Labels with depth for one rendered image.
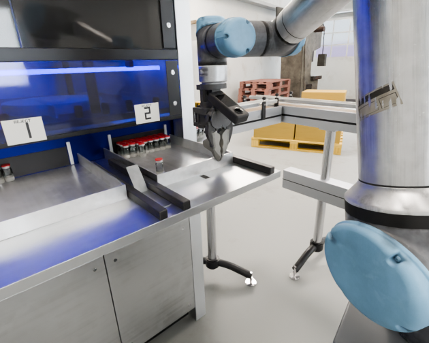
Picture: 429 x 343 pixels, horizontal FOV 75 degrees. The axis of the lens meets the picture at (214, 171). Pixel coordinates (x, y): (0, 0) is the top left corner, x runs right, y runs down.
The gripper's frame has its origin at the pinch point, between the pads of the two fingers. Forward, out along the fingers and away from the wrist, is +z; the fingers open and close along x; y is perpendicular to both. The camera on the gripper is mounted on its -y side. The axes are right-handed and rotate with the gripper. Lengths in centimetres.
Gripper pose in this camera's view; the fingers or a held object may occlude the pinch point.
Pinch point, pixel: (220, 157)
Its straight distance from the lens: 79.0
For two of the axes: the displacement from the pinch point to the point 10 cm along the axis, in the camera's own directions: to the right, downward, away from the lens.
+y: -6.6, -2.5, 7.1
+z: 0.3, 9.3, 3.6
